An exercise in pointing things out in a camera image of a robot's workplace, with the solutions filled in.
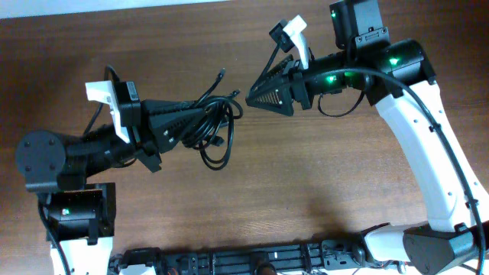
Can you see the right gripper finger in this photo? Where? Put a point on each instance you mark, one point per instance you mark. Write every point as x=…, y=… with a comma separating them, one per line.
x=276, y=99
x=272, y=72

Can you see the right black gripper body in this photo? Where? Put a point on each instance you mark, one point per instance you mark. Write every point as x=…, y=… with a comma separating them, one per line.
x=299, y=88

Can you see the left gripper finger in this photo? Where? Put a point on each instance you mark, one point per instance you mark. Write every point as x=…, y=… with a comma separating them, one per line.
x=152, y=107
x=168, y=129

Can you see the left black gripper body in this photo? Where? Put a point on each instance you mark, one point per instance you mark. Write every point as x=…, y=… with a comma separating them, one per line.
x=143, y=138

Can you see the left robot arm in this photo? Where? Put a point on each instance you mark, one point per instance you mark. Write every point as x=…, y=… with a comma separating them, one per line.
x=80, y=218

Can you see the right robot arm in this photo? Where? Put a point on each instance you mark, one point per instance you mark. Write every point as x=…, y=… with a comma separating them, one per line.
x=399, y=81

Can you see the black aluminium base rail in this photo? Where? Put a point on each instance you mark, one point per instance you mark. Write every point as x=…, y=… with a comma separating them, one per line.
x=304, y=258

